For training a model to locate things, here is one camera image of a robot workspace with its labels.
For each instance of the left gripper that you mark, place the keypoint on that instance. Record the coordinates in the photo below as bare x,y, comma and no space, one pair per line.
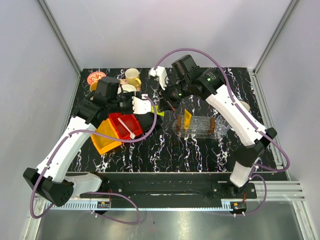
134,97

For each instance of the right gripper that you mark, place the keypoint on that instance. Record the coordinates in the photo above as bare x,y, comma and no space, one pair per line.
165,84

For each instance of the green toothpaste tube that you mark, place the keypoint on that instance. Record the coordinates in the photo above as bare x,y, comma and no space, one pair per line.
158,112

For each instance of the yellow toothpaste tube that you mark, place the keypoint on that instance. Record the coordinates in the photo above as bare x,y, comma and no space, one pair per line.
187,119

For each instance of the clear plastic cup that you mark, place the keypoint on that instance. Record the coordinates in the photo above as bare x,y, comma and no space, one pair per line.
221,126

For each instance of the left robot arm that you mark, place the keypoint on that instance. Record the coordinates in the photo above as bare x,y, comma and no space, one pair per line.
48,179

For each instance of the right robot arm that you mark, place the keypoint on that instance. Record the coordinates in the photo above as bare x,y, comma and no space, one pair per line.
211,86

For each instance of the floral tray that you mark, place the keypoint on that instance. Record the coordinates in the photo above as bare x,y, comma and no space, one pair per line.
124,82

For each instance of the white bowl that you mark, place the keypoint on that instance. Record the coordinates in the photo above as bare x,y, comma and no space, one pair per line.
126,88

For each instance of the red plastic bin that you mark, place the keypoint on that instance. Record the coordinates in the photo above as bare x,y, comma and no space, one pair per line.
129,120

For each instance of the black plastic bin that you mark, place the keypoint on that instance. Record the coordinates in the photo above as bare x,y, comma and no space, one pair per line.
146,121

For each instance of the yellow mug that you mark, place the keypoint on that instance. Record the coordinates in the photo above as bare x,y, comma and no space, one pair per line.
132,76

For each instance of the blue mug orange inside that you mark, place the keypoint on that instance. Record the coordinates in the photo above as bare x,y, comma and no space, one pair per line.
93,87

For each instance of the orange patterned bowl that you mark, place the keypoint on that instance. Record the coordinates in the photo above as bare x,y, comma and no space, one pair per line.
95,77

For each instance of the clear acrylic rack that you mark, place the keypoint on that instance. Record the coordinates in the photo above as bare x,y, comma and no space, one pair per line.
201,127

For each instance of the yellow plastic bin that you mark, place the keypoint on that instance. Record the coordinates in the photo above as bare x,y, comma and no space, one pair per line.
104,145

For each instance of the speckled round coaster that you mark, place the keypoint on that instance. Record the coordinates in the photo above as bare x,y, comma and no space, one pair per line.
246,105

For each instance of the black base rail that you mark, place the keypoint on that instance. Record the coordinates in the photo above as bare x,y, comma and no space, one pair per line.
170,190

